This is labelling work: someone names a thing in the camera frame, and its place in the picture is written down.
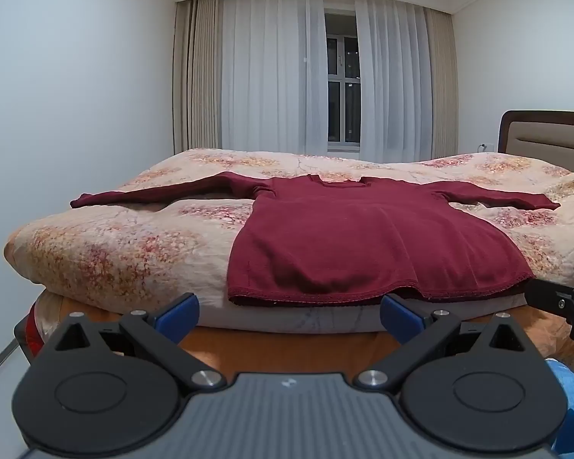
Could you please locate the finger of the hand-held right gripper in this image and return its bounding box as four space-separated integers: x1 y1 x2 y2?
525 272 574 343

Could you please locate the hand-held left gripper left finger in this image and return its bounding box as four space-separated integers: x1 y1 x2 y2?
42 293 228 396

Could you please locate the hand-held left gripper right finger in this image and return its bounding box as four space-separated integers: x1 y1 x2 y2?
353 293 539 394

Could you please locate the maroon long-sleeved shirt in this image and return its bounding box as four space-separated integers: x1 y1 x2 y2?
70 171 562 307

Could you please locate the floral beige blanket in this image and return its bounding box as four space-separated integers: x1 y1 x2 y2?
4 147 574 298

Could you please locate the orange bed sheet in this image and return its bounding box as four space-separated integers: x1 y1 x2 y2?
29 296 574 379

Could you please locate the person's blue clothing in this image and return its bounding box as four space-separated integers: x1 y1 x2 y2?
544 358 574 458

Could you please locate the red object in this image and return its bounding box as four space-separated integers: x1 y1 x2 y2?
13 313 47 369

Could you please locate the brown padded headboard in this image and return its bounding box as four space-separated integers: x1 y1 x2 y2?
499 110 574 177

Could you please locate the beige curtain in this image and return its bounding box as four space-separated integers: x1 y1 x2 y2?
426 10 460 160
173 0 223 155

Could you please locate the sheer white curtain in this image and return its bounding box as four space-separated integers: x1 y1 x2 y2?
217 0 329 156
355 0 434 163

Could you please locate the window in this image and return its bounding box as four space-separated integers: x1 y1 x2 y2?
324 12 362 152

